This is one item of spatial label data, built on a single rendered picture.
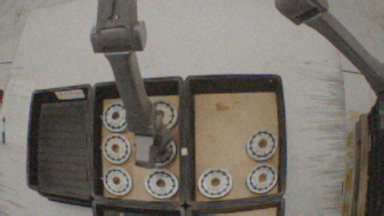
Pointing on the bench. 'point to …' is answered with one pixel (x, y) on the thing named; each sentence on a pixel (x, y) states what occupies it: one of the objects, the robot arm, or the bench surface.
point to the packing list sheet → (16, 111)
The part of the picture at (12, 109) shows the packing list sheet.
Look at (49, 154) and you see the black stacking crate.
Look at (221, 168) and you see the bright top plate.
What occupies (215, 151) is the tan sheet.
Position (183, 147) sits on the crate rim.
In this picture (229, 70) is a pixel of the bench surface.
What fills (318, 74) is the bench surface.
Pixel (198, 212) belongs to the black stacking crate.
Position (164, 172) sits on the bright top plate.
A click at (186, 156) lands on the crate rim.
